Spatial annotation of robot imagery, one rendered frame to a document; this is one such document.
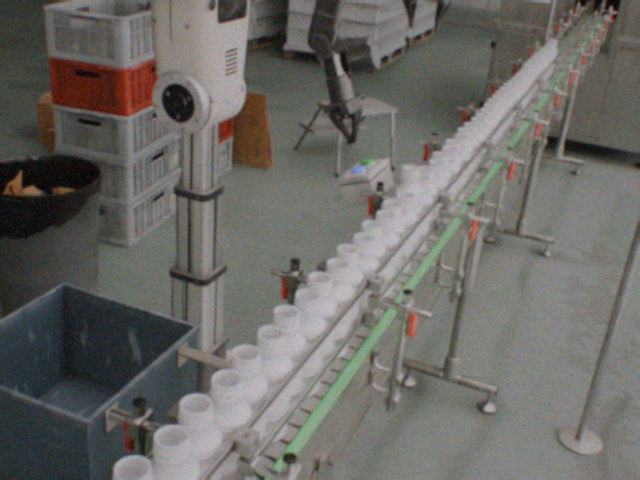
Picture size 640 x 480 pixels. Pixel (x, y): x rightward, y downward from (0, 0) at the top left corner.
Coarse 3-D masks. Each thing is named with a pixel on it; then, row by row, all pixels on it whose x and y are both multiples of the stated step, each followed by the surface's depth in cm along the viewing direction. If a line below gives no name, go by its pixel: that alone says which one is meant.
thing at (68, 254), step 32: (0, 160) 290; (32, 160) 298; (64, 160) 300; (0, 192) 262; (64, 192) 266; (96, 192) 281; (0, 224) 268; (32, 224) 267; (64, 224) 272; (96, 224) 288; (0, 256) 277; (32, 256) 273; (64, 256) 278; (96, 256) 295; (0, 288) 287; (32, 288) 280; (96, 288) 302
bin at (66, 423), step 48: (0, 336) 135; (48, 336) 147; (96, 336) 149; (144, 336) 144; (192, 336) 136; (0, 384) 138; (48, 384) 151; (96, 384) 155; (144, 384) 125; (192, 384) 142; (0, 432) 122; (48, 432) 117; (96, 432) 115
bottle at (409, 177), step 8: (408, 168) 153; (416, 168) 152; (400, 176) 151; (408, 176) 150; (416, 176) 150; (400, 184) 151; (408, 184) 150; (416, 184) 151; (416, 192) 150; (416, 200) 151; (416, 208) 152; (416, 232) 154; (416, 240) 155
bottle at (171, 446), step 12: (156, 432) 79; (168, 432) 80; (180, 432) 80; (156, 444) 78; (168, 444) 81; (180, 444) 81; (156, 456) 78; (168, 456) 78; (180, 456) 78; (192, 456) 82; (156, 468) 79; (168, 468) 78; (180, 468) 79; (192, 468) 80
